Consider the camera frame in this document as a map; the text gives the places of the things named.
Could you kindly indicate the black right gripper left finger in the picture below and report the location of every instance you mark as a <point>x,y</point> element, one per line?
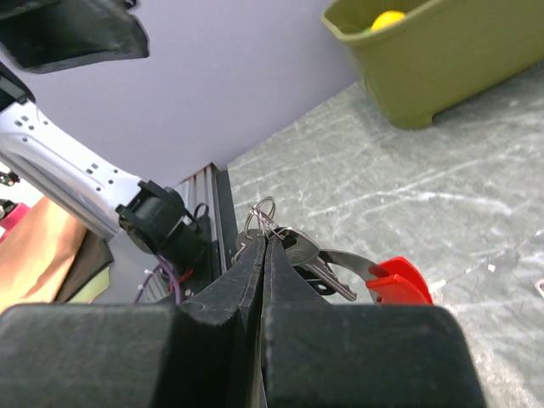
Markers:
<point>201,353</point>

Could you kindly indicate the yellow lemon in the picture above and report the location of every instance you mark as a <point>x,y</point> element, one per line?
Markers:
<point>387,18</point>

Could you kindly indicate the brown paper bag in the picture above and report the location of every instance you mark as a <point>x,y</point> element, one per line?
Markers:
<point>48,256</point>

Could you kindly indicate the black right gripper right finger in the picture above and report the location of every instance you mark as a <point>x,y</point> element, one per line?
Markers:
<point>319,354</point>

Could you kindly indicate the olive green plastic bin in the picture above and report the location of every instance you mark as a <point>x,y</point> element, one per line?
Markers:
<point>440,54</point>

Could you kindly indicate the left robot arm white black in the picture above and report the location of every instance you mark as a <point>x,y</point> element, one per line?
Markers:
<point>100,194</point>

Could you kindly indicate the aluminium extrusion rail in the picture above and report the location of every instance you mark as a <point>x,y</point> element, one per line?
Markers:
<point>207,194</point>

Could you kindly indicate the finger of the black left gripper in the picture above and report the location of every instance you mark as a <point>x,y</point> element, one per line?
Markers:
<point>48,36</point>

